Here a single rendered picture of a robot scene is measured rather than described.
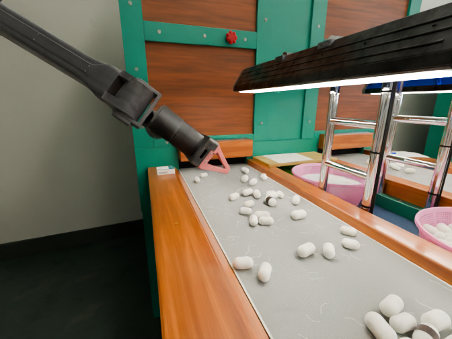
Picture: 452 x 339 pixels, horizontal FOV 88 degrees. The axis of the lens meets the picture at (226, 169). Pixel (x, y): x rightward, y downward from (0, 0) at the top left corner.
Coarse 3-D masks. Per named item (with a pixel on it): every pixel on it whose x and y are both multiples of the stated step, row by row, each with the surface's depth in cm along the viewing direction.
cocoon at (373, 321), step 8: (368, 312) 29; (368, 320) 28; (376, 320) 28; (384, 320) 28; (376, 328) 27; (384, 328) 27; (392, 328) 27; (376, 336) 27; (384, 336) 26; (392, 336) 26
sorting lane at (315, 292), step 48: (192, 192) 72; (240, 192) 72; (288, 192) 72; (240, 240) 47; (288, 240) 47; (336, 240) 47; (288, 288) 35; (336, 288) 35; (384, 288) 35; (432, 288) 35; (288, 336) 28; (336, 336) 28
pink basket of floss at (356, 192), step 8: (296, 168) 90; (304, 168) 94; (296, 176) 80; (352, 176) 88; (312, 184) 75; (328, 184) 71; (336, 184) 70; (360, 184) 70; (328, 192) 73; (336, 192) 72; (344, 192) 72; (352, 192) 72; (360, 192) 73; (352, 200) 74; (360, 200) 77
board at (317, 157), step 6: (258, 156) 104; (306, 156) 104; (312, 156) 104; (318, 156) 104; (264, 162) 94; (270, 162) 93; (276, 162) 93; (288, 162) 93; (294, 162) 94; (300, 162) 95; (306, 162) 96; (312, 162) 97; (318, 162) 98
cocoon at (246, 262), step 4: (236, 260) 39; (240, 260) 38; (244, 260) 38; (248, 260) 38; (252, 260) 39; (236, 264) 38; (240, 264) 38; (244, 264) 38; (248, 264) 38; (252, 264) 39; (236, 268) 39; (240, 268) 38; (244, 268) 39; (248, 268) 39
